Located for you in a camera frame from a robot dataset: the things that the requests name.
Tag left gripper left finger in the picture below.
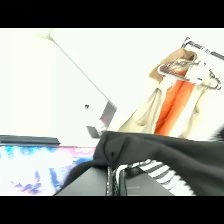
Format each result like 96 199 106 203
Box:
54 165 113 197

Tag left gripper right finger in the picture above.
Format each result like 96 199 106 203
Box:
118 166 175 197

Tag beige garment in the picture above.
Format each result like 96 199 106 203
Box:
118 48 214 138

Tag orange garment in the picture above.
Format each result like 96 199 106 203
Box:
153 79 195 136

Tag grey clothes hanger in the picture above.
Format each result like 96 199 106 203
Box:
157 58 223 92

